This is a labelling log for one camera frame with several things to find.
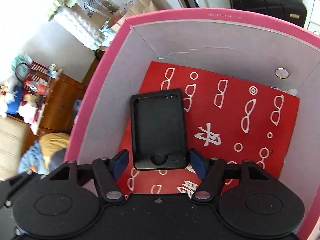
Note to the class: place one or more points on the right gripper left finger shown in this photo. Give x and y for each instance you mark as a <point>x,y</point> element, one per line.
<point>106,173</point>

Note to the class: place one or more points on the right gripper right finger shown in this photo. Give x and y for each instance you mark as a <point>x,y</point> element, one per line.
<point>210,172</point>

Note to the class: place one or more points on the black silicone case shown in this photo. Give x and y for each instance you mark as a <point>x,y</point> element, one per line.
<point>159,138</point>

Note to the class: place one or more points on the pink cardboard box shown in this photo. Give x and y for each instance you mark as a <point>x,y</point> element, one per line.
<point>236,43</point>

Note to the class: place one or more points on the wooden cabinet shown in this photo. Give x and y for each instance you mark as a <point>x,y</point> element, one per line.
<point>57,113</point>

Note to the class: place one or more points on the brown paper bag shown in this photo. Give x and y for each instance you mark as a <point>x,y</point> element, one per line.
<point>130,8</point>

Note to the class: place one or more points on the black suitcase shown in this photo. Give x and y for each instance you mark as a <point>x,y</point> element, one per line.
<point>293,11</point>

